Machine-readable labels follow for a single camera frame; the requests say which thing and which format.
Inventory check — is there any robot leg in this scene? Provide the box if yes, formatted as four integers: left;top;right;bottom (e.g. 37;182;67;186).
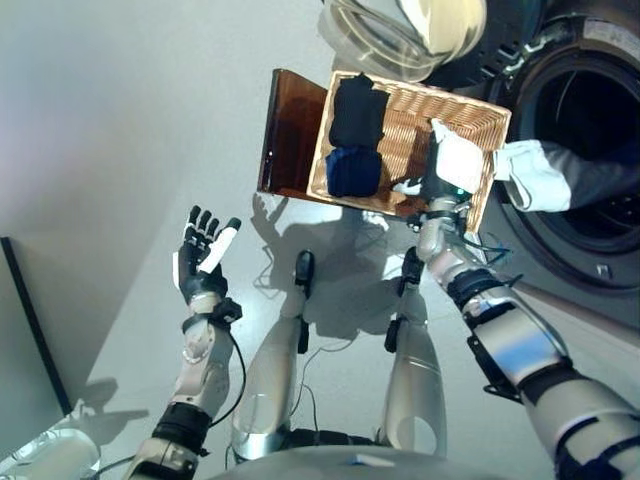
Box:
378;246;450;460
231;249;317;460

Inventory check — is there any blue folded garment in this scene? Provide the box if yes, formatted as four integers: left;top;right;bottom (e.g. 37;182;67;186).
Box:
324;144;384;198

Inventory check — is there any right robot leg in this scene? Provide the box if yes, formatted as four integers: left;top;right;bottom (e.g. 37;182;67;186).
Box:
378;246;450;460

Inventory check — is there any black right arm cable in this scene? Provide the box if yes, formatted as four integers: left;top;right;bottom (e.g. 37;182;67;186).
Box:
458;233;525;287

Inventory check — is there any navy folded garment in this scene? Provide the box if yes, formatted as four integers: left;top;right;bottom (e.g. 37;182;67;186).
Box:
327;71;390;149

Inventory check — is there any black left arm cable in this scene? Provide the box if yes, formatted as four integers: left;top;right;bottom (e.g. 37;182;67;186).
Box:
208;328;248;430

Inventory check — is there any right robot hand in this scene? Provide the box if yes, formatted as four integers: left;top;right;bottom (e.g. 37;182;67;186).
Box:
392;118;485;201

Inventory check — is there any white garment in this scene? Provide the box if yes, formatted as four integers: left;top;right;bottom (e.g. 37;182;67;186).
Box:
491;139;640;212

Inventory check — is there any brown glossy stool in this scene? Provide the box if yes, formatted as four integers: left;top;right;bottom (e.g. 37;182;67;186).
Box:
256;68;335;200

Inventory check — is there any grey cabinet with black edge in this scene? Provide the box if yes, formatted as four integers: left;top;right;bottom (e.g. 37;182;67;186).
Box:
0;235;75;447

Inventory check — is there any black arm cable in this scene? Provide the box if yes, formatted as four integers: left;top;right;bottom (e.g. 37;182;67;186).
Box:
458;233;525;287
208;328;248;430

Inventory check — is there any silver robot torso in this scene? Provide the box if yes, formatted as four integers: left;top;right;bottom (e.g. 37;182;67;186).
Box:
208;441;482;480

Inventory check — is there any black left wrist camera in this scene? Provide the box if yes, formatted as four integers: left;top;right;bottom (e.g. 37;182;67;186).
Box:
214;298;245;325

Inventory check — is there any left robot leg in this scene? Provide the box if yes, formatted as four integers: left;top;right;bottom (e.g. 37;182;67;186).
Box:
231;249;317;460

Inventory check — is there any grey front-load washing machine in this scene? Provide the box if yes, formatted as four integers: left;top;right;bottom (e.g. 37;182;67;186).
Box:
428;0;640;330

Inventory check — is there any round glass washer door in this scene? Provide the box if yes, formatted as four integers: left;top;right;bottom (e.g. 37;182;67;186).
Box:
316;0;547;85

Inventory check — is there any rectangular wicker laundry basket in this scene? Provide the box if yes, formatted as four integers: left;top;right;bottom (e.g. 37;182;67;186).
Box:
305;69;513;237

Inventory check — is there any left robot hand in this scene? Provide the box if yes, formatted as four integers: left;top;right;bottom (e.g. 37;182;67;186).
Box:
172;204;243;306

